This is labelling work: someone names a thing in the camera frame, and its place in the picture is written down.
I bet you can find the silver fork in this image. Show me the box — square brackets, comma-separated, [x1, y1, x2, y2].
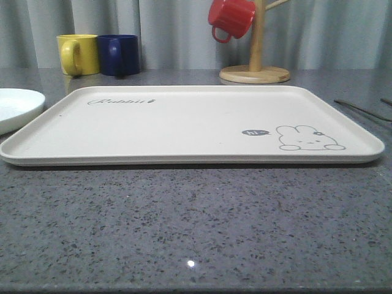
[334, 99, 391, 123]

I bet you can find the white round plate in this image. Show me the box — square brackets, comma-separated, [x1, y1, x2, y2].
[1, 88, 45, 135]

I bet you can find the beige rabbit serving tray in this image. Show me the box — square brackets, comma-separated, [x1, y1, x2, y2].
[1, 86, 385, 166]

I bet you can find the wooden mug tree stand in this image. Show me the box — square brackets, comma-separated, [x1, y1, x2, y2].
[219, 1, 290, 84]

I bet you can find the grey pleated curtain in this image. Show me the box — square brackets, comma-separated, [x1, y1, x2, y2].
[1, 1, 391, 69]

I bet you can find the dark blue mug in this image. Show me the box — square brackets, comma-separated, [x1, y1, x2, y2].
[97, 34, 140, 76]

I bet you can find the red ribbed mug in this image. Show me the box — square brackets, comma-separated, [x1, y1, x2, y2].
[208, 0, 256, 43]

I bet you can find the yellow mug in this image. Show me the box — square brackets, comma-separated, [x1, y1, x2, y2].
[56, 34, 100, 76]

